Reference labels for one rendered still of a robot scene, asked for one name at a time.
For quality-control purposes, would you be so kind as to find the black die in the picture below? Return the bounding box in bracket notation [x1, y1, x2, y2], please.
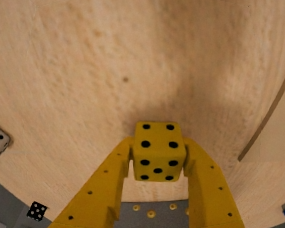
[26, 201, 47, 222]

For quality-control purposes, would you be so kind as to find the yellow die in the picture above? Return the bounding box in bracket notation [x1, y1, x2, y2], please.
[132, 122, 187, 182]

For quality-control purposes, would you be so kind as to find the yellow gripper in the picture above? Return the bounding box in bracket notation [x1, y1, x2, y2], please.
[47, 136, 245, 228]

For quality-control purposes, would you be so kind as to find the tan flat mat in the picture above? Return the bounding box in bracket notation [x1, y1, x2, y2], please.
[238, 79, 285, 163]

